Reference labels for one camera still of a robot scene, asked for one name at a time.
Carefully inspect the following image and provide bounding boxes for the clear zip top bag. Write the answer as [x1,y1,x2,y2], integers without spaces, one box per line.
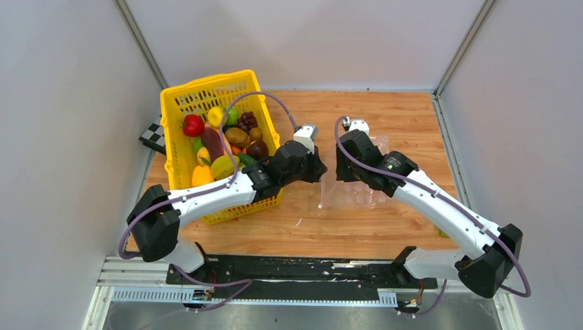
[318,143,396,210]

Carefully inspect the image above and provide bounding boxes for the green cucumber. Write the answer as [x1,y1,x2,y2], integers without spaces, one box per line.
[237,153,258,167]

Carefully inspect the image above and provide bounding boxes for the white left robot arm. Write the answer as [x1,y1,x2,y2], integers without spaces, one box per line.
[119,141,327,284]

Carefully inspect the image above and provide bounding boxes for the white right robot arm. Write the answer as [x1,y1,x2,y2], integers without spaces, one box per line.
[335,129,531,298]

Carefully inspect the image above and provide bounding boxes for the dark purple mangosteen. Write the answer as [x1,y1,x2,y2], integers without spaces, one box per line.
[245,140,269,160]

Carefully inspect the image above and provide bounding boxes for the dark purple grapes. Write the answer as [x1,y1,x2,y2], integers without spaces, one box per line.
[236,111,259,133]

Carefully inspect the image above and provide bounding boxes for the brown kiwi potato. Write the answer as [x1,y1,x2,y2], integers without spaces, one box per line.
[224,127,251,149]

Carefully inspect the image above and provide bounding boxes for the yellow green mango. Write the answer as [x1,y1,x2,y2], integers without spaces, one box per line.
[210,155,234,181]

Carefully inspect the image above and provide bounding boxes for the yellow plastic basket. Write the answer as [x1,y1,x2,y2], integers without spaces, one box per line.
[160,69,283,224]

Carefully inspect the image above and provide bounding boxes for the yellow fruit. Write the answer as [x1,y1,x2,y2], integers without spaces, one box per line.
[196,146,212,166]

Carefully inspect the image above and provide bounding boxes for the yellow lemon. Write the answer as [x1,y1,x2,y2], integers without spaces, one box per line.
[207,106,226,129]

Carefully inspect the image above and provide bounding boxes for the yellow bell pepper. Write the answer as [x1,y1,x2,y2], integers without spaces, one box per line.
[191,165,215,187]

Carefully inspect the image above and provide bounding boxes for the green leafy vegetable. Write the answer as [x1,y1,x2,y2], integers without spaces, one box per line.
[192,136,204,155]

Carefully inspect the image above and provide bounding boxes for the red tomato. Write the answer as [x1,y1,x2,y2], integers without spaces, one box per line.
[182,114,205,138]

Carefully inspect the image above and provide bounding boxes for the black white checkerboard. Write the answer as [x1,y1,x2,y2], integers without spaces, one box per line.
[138,116,166,155]

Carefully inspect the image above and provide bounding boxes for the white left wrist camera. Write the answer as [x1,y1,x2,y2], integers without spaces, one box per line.
[293,124,318,154]

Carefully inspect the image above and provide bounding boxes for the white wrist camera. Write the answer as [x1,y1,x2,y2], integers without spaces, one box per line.
[293,124,318,154]
[342,117,370,136]

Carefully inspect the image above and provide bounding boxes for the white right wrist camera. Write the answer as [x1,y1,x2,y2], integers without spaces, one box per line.
[342,117,370,136]

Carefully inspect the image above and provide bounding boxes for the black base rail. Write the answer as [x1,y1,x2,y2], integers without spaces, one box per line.
[191,254,438,302]

